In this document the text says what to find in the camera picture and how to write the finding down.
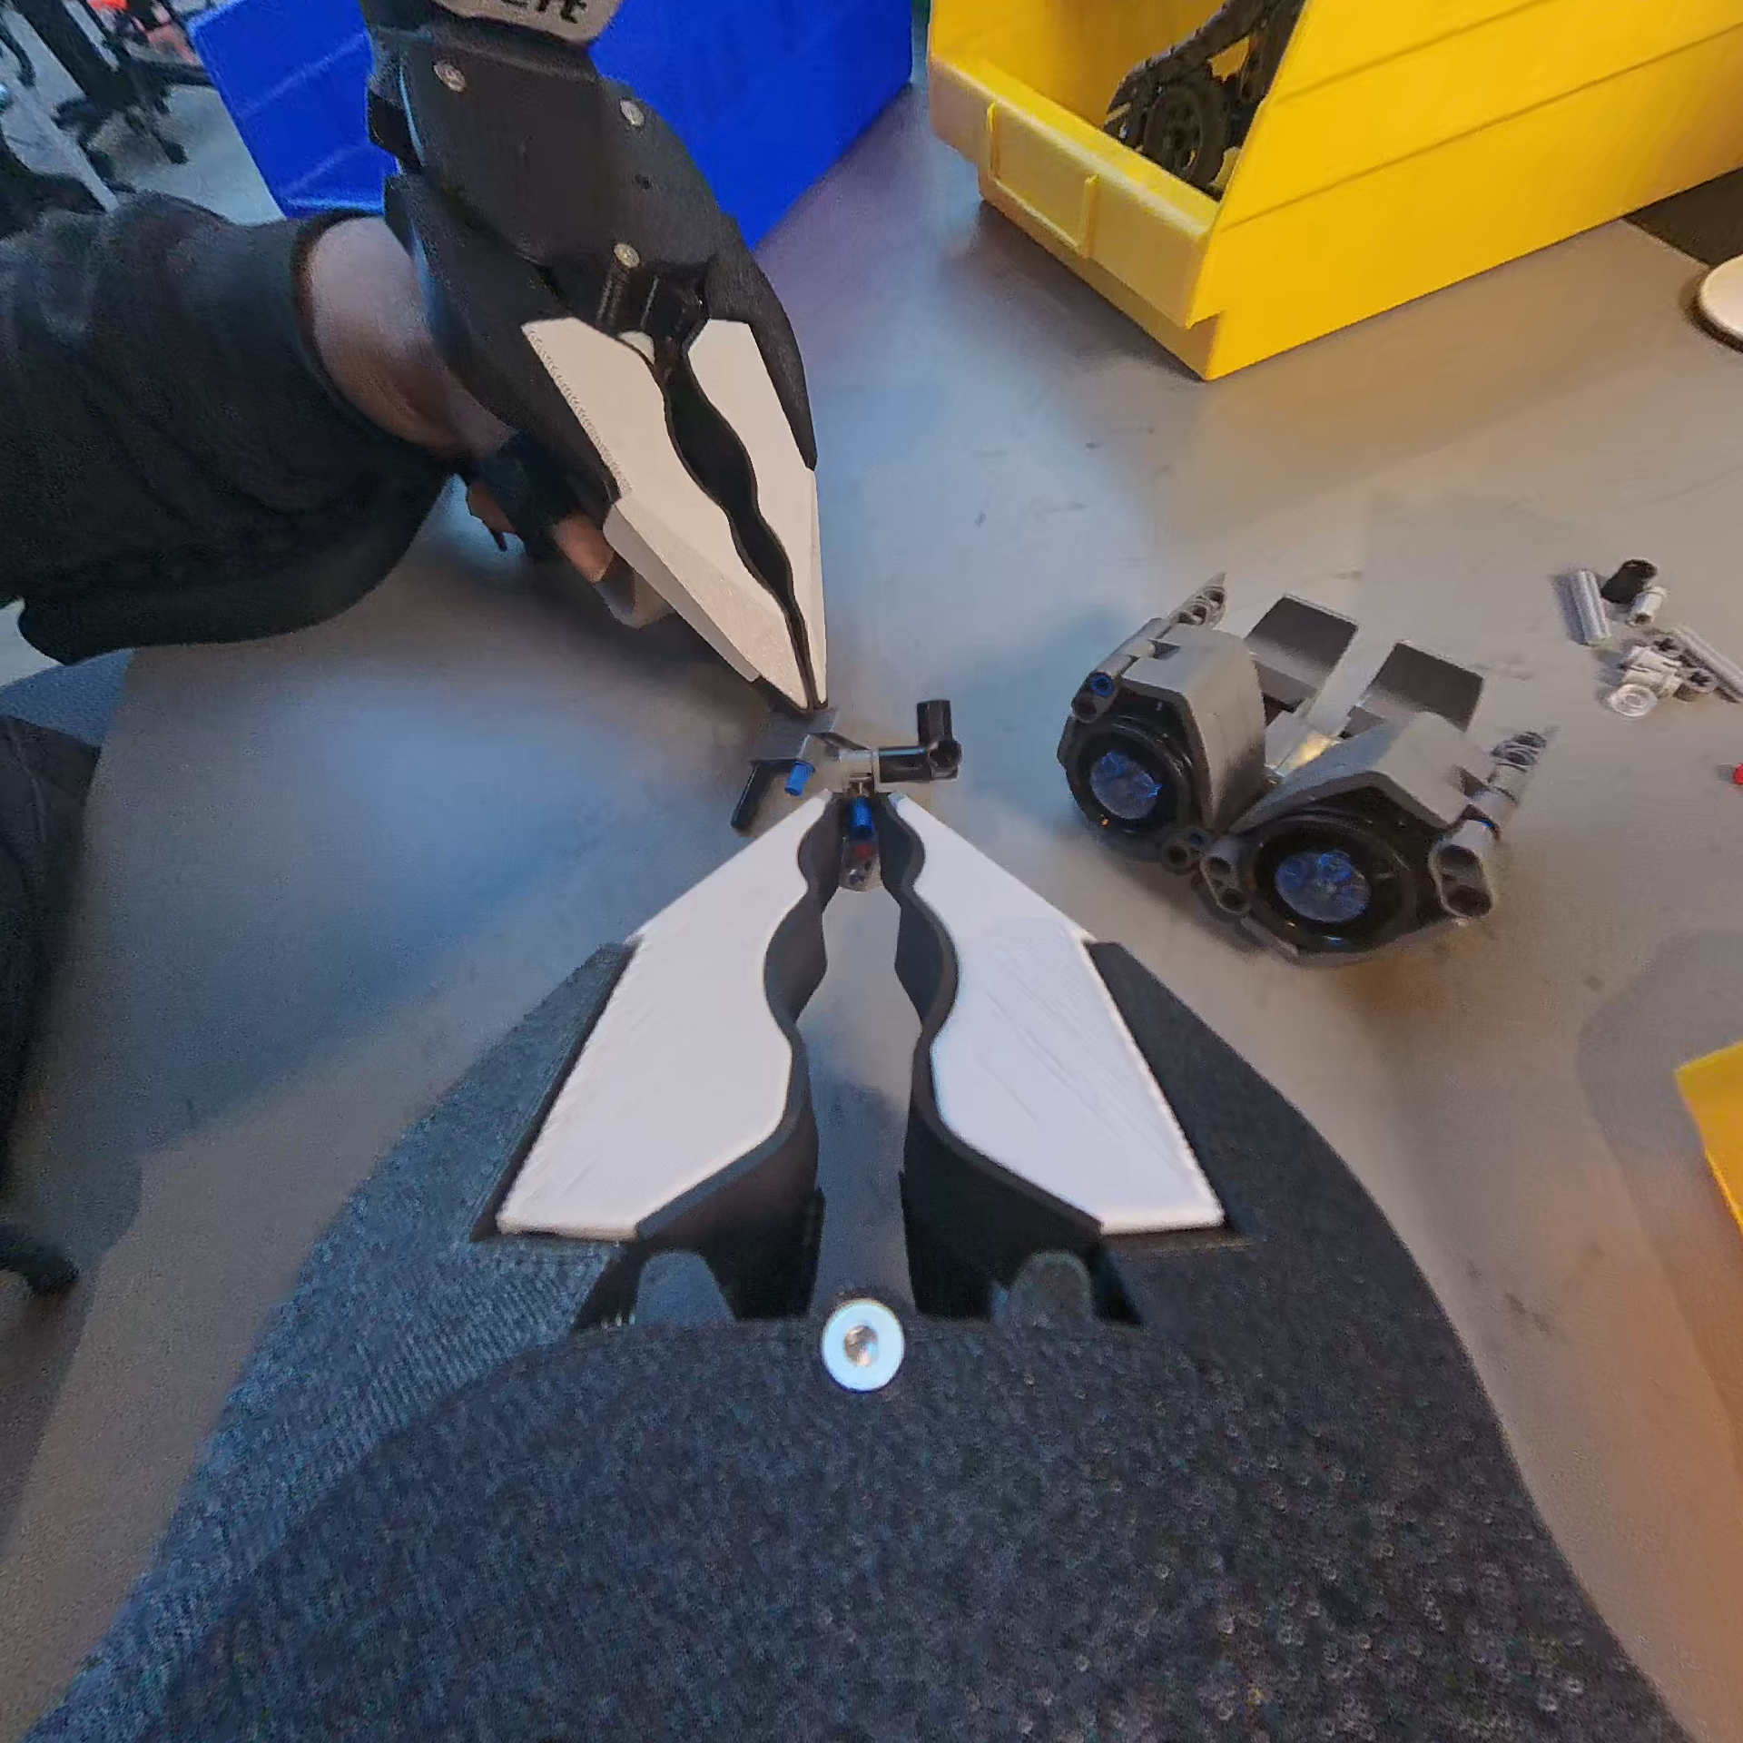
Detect grey brick beam piece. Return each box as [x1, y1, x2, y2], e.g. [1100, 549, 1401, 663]
[729, 712, 838, 835]

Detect person's left hand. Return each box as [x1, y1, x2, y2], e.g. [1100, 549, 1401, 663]
[300, 211, 618, 586]

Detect yellow storage bin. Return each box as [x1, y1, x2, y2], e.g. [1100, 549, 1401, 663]
[1676, 1042, 1743, 1234]
[928, 0, 1743, 383]

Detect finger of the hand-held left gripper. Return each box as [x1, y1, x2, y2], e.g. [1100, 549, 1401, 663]
[520, 321, 823, 714]
[686, 324, 832, 710]

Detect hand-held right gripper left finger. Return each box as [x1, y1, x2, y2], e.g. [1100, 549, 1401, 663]
[495, 793, 832, 1321]

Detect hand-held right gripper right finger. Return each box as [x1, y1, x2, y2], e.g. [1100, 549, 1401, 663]
[877, 790, 1229, 1321]

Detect yellow toy bulldozer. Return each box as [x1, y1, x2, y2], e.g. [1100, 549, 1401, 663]
[1101, 0, 1312, 195]

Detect grey twin engine brick model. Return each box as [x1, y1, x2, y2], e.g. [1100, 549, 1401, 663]
[1056, 573, 1557, 968]

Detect scattered small brick parts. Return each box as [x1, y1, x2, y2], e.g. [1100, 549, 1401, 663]
[1557, 558, 1743, 792]

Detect black brick assembly coloured pins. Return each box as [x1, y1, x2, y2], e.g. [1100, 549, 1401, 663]
[817, 698, 963, 896]

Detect blue storage bin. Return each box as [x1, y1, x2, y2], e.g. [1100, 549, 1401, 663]
[191, 0, 916, 255]

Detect black office chair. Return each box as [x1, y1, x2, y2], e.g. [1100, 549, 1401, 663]
[0, 0, 192, 206]

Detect grey desk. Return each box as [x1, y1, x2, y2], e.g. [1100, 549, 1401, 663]
[0, 74, 1743, 1743]

